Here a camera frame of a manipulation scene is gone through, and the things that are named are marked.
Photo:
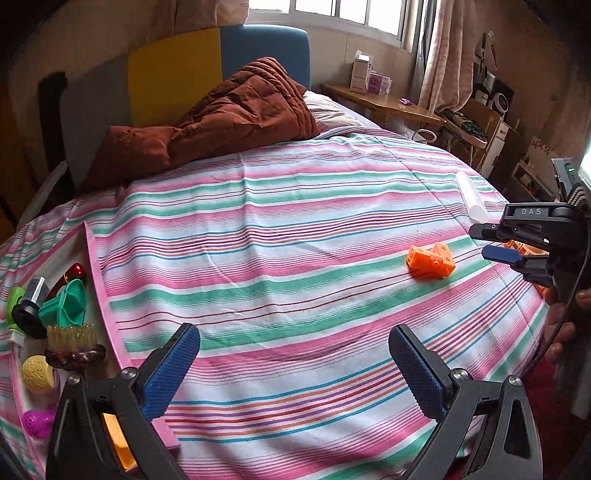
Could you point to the orange linked cubes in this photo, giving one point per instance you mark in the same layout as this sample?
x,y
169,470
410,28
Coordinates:
x,y
429,263

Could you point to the white storage shelf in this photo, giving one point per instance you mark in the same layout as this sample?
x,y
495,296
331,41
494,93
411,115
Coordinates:
x,y
531,175

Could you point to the black funnel with silver neck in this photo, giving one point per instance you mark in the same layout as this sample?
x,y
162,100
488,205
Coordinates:
x,y
27,314

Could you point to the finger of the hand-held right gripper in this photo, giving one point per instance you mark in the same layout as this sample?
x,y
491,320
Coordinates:
x,y
498,253
489,230

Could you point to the person's right hand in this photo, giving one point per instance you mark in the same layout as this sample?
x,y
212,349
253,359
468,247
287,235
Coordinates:
x,y
558,344

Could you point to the brown quilted duvet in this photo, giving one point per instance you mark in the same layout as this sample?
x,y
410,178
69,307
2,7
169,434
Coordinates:
x,y
240,106

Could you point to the translucent white case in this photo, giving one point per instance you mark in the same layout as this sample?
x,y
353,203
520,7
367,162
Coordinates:
x,y
473,198

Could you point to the beige patterned curtain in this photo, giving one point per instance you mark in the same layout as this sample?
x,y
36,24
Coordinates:
x,y
207,14
443,55

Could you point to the white round fan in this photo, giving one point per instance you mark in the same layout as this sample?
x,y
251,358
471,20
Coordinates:
x,y
502,101

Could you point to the wooden side table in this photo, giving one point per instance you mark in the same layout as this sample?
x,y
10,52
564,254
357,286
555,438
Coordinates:
x,y
388,106

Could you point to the yellow scoop piece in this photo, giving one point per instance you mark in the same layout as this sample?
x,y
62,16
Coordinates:
x,y
117,438

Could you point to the green and white toy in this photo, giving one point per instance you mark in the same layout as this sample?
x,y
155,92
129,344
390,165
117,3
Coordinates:
x,y
14,304

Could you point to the orange plastic rack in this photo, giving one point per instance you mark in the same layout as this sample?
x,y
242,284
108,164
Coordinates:
x,y
526,249

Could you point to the window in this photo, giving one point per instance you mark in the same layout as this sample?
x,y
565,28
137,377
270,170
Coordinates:
x,y
332,16

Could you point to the small red container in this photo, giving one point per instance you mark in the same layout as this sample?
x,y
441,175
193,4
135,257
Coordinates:
x,y
74,272

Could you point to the dark brown figure toy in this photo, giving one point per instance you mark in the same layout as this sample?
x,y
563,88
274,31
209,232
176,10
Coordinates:
x,y
74,355

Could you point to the grey yellow blue headboard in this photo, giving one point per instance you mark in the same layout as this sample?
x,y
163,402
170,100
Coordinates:
x,y
175,64

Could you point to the wooden chair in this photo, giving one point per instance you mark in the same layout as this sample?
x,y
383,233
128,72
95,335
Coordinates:
x,y
485,120

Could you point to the pale pillow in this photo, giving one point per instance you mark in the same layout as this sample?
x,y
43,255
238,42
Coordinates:
x,y
332,113

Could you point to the green plastic scoop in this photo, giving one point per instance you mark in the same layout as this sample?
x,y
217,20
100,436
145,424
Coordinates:
x,y
67,304

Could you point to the purple cardboard box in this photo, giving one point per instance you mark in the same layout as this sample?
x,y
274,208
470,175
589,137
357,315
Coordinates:
x,y
379,82

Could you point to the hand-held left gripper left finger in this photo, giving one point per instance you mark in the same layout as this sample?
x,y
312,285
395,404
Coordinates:
x,y
168,374

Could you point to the white cardboard box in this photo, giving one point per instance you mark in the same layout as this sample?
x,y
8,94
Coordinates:
x,y
360,71

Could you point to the striped blanket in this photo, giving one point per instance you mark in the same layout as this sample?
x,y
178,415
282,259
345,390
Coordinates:
x,y
286,258

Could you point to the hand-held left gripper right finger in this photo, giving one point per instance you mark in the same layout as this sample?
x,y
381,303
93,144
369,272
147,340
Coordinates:
x,y
418,378

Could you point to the pink cardboard tray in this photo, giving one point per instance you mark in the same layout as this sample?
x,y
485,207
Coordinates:
x,y
99,286

